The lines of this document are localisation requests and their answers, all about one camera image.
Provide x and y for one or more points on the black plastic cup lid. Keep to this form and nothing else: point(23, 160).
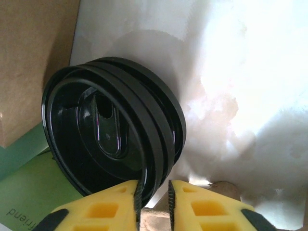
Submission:
point(72, 144)

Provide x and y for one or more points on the white napkin stack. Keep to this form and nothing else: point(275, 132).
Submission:
point(216, 72)

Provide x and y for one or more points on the black plastic lid stack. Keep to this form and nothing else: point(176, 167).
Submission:
point(168, 115)

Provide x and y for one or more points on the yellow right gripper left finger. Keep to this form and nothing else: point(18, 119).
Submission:
point(79, 214)

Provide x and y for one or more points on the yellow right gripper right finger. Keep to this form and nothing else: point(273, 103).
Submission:
point(216, 214)

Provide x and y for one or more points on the brown cardboard box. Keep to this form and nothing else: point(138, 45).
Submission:
point(29, 60)

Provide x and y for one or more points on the mint green paper cup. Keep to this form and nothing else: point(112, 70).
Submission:
point(21, 149)

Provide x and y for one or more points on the olive green cup stack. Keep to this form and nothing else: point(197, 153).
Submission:
point(36, 192)

